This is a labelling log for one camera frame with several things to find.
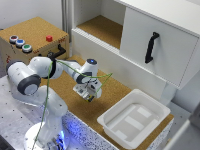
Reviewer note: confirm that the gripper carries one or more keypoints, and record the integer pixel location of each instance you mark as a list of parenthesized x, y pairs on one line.
[(92, 89)]

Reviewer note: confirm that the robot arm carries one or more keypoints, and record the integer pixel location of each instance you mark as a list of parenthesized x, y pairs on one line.
[(28, 81)]

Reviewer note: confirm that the yellow block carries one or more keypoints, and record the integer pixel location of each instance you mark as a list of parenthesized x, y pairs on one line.
[(88, 98)]

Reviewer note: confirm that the pink block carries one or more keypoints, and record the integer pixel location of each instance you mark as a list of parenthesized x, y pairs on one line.
[(49, 38)]

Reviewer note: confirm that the white cabinet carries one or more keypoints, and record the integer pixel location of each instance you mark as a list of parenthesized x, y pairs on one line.
[(100, 56)]

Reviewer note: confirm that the white plastic box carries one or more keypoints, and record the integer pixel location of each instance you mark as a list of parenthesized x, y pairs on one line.
[(146, 111)]

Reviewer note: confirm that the green button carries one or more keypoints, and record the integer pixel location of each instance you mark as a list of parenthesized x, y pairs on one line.
[(26, 48)]

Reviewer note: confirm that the blue button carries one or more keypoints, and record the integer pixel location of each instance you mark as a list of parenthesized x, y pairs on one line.
[(20, 42)]

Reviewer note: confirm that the white sliding door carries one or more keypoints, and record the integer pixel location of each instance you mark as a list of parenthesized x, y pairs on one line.
[(173, 56)]

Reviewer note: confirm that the red button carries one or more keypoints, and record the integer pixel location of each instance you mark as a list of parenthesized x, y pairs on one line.
[(13, 38)]

